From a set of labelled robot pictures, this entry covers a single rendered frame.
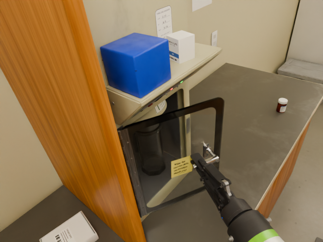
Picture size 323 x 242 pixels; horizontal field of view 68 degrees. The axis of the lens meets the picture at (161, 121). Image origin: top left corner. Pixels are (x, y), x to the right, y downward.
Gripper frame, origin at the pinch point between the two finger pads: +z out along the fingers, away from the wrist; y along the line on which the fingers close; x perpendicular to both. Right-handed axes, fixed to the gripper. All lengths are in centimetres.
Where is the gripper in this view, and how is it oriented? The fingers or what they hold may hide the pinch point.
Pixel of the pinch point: (199, 164)
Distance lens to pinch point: 76.0
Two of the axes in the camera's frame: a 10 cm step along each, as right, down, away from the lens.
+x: -9.2, 3.0, -2.5
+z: -3.8, -5.4, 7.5
